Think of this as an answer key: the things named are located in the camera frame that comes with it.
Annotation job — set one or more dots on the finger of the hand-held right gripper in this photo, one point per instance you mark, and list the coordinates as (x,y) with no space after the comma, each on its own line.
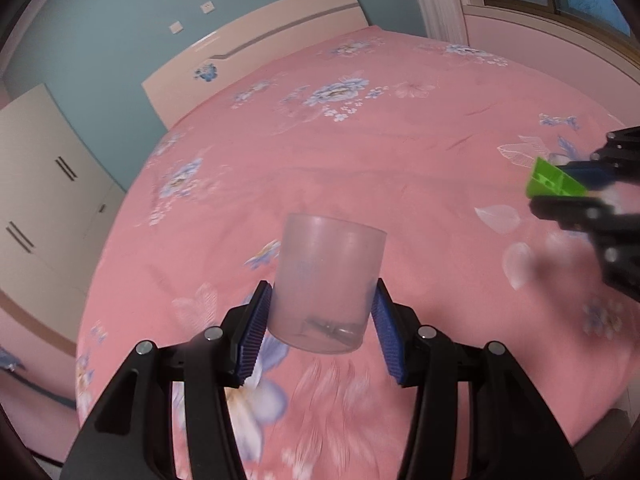
(575,210)
(595,176)

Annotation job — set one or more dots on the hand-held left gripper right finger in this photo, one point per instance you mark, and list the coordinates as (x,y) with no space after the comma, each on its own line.
(387,340)

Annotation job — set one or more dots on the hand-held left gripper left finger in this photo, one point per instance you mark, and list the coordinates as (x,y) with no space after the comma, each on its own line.
(255,332)

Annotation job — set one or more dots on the green plastic block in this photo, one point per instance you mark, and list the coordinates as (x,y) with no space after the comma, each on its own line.
(550,180)

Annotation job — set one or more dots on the translucent plastic cup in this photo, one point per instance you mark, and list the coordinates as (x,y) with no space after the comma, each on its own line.
(325,270)

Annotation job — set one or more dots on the pink floral bedsheet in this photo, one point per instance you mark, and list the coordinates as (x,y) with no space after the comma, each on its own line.
(400,135)

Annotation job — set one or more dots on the white curtain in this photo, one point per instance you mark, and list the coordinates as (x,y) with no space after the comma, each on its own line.
(440,0)

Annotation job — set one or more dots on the beige wardrobe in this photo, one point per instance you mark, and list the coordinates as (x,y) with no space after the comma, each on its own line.
(45,185)

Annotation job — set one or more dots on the beige headboard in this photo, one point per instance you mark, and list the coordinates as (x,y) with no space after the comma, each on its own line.
(260,35)

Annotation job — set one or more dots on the white wall socket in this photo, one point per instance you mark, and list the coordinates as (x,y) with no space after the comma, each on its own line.
(207,6)
(175,26)

